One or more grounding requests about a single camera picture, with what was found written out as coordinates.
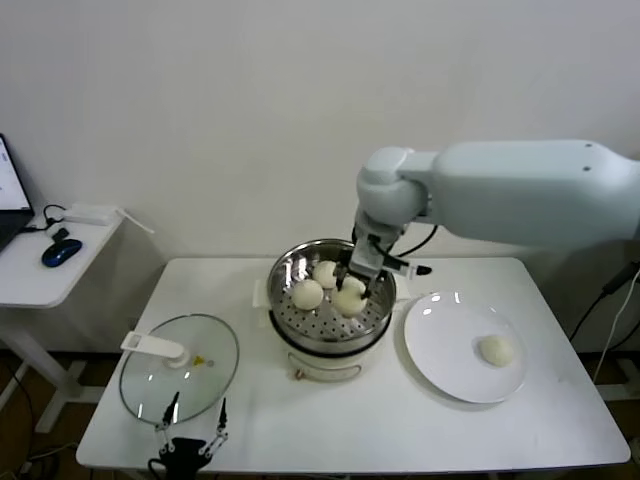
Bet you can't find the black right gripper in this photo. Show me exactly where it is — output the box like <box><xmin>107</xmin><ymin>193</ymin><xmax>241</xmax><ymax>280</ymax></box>
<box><xmin>335</xmin><ymin>233</ymin><xmax>387</xmax><ymax>302</ymax></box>

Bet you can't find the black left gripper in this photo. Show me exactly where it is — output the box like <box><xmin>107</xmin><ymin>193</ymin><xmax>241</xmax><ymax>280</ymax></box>
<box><xmin>154</xmin><ymin>391</ymin><xmax>231</xmax><ymax>480</ymax></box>

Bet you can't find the white steamed baozi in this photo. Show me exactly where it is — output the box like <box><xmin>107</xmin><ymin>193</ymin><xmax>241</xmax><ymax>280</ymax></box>
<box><xmin>292</xmin><ymin>278</ymin><xmax>325</xmax><ymax>310</ymax></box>
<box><xmin>313</xmin><ymin>259</ymin><xmax>341</xmax><ymax>290</ymax></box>
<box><xmin>330</xmin><ymin>276</ymin><xmax>368</xmax><ymax>317</ymax></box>
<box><xmin>477</xmin><ymin>334</ymin><xmax>515</xmax><ymax>369</ymax></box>

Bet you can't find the stainless steel steamer basket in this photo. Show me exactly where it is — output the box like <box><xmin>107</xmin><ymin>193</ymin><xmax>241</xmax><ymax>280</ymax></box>
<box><xmin>268</xmin><ymin>239</ymin><xmax>399</xmax><ymax>354</ymax></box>

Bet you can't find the white electric cooking pot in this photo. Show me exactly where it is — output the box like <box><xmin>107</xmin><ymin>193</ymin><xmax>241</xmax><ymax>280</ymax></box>
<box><xmin>253</xmin><ymin>279</ymin><xmax>410</xmax><ymax>384</ymax></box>

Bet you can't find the white round plate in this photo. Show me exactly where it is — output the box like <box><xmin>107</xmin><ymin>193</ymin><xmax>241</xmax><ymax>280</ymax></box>
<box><xmin>403</xmin><ymin>291</ymin><xmax>530</xmax><ymax>405</ymax></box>

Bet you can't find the blue black computer mouse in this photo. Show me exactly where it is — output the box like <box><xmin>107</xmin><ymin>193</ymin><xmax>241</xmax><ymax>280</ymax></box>
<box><xmin>42</xmin><ymin>239</ymin><xmax>84</xmax><ymax>268</ymax></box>

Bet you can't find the white side desk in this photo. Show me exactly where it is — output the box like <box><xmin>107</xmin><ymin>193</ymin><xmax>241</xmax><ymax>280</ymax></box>
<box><xmin>0</xmin><ymin>214</ymin><xmax>126</xmax><ymax>434</ymax></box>

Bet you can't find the white rectangular device box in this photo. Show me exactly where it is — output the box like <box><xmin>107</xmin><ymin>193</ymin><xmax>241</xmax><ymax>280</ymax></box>
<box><xmin>65</xmin><ymin>202</ymin><xmax>115</xmax><ymax>225</ymax></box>

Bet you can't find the black laptop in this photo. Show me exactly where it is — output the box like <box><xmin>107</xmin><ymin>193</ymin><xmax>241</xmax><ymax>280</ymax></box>
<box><xmin>0</xmin><ymin>133</ymin><xmax>37</xmax><ymax>254</ymax></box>

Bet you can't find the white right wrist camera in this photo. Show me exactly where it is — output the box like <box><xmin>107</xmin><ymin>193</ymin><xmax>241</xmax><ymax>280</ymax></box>
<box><xmin>382</xmin><ymin>257</ymin><xmax>432</xmax><ymax>279</ymax></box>

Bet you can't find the glass lid with white handle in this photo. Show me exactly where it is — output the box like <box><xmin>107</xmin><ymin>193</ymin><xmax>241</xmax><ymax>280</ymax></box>
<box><xmin>119</xmin><ymin>313</ymin><xmax>241</xmax><ymax>426</ymax></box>

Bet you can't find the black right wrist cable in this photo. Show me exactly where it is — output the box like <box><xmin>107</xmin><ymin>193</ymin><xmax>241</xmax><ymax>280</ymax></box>
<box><xmin>372</xmin><ymin>222</ymin><xmax>440</xmax><ymax>259</ymax></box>

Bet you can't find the white floor cable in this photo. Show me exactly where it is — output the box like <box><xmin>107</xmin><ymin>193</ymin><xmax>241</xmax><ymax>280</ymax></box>
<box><xmin>19</xmin><ymin>442</ymin><xmax>76</xmax><ymax>474</ymax></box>

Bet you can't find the black looped desk cable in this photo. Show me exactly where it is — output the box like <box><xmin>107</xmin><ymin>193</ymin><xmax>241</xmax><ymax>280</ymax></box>
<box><xmin>24</xmin><ymin>203</ymin><xmax>69</xmax><ymax>236</ymax></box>

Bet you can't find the white hanging cable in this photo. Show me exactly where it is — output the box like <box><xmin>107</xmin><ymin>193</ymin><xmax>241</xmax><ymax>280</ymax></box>
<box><xmin>594</xmin><ymin>279</ymin><xmax>640</xmax><ymax>386</ymax></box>

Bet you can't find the black power cable with plug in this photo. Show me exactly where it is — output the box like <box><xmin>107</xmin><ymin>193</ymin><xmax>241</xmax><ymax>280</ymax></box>
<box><xmin>569</xmin><ymin>262</ymin><xmax>640</xmax><ymax>344</ymax></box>

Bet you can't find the dark metal floor frame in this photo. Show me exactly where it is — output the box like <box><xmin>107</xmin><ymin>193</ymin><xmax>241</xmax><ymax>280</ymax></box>
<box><xmin>597</xmin><ymin>357</ymin><xmax>640</xmax><ymax>404</ymax></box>

